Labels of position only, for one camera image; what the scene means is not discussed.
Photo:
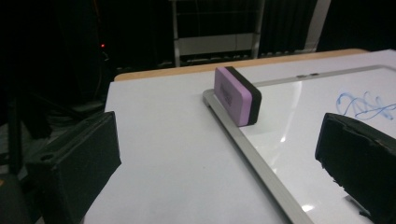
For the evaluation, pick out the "silver-framed whiteboard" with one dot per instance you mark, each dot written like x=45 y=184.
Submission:
x=299 y=130

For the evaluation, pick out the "wooden table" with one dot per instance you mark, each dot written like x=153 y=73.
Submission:
x=193 y=69

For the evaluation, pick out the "grey metal stand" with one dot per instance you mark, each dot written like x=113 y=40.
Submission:
x=214 y=43

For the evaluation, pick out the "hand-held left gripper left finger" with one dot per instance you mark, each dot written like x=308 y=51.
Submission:
x=77 y=168

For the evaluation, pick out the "purple and black whiteboard eraser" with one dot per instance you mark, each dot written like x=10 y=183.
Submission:
x=234 y=97

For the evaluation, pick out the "power strip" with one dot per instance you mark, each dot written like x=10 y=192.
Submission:
x=285 y=53

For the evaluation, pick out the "dark equipment with red light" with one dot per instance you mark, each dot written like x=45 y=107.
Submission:
x=102 y=45

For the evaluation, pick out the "white post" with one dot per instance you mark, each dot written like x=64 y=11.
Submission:
x=318 y=25

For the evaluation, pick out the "white table cover sheet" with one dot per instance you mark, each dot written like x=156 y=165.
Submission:
x=168 y=149

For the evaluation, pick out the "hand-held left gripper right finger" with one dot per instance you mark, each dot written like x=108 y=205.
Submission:
x=361 y=155

